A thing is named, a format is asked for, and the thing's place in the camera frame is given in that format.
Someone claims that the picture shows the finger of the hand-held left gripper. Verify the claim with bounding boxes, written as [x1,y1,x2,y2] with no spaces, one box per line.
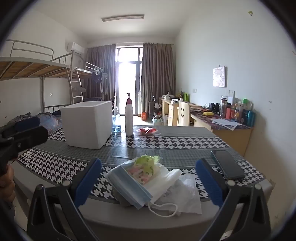
[13,126,49,152]
[0,116,41,138]

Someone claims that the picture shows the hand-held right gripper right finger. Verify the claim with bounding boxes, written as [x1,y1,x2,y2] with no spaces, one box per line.
[195,158,271,241]

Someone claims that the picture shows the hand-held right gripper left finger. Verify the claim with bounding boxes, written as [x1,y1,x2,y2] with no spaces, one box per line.
[27,158,102,241]

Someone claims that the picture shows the blue face mask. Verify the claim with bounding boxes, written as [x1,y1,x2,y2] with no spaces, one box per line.
[107,163,178,217]

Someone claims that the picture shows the white plastic bag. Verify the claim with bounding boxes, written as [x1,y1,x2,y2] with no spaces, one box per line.
[144,162,184,205]

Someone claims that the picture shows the white foam box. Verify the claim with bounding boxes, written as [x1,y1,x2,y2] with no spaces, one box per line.
[60,100,113,149]

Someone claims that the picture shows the pale green foam net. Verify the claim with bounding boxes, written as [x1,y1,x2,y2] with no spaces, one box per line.
[134,155,162,166]

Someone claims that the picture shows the person's left hand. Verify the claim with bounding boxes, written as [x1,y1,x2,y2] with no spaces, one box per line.
[0,163,16,205]

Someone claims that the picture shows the blue patterned bedding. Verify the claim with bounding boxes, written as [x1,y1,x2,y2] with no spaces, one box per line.
[37,112,63,135]

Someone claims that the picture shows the black smartphone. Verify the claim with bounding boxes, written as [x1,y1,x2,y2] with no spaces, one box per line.
[211,150,246,180]

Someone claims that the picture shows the wooden desk with patterned cover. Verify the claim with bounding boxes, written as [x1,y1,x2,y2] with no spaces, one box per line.
[190,105,254,157]

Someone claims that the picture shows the metal bunk bed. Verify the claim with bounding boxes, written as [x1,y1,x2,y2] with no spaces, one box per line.
[74,62,116,105]
[0,39,86,117]

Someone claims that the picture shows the metal bed ladder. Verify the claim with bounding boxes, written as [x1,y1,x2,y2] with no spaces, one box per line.
[68,68,84,105]

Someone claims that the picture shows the white papers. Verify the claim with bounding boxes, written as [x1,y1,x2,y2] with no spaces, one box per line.
[210,118,242,130]

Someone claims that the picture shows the houndstooth tablecloth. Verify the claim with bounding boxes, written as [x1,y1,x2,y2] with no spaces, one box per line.
[17,125,264,208]

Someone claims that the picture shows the clear blue water bottle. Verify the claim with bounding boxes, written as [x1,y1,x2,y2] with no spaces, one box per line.
[112,115,122,134]

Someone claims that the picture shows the wooden smiley chair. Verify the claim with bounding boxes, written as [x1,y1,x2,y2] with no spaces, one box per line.
[177,101,190,127]

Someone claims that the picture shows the white pump bottle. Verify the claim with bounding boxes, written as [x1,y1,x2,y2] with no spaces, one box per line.
[125,93,134,136]

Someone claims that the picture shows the black headphones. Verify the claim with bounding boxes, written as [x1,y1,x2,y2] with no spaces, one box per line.
[208,102,221,114]

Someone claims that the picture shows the red snack packet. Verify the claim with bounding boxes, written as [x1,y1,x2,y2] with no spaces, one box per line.
[138,127,158,136]

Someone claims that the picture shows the group of bottles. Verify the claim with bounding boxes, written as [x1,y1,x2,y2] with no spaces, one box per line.
[220,95,256,127]

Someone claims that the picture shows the wooden desk with drawers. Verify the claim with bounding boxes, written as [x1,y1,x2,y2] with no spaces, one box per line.
[159,97,192,127]

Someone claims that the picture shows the white air conditioner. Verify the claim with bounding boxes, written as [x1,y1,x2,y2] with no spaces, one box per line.
[67,42,85,55]

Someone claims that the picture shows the brown curtain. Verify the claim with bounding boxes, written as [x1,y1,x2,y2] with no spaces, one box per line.
[140,42,176,116]
[85,44,117,102]

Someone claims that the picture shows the glass balcony door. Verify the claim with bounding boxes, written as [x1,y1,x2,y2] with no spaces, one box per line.
[115,46,144,116]

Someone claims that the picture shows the ceiling tube light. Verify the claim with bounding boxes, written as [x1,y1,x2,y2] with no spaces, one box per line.
[102,14,145,23]

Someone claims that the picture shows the pink wall picture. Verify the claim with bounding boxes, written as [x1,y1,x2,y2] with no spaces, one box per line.
[213,66,227,88]

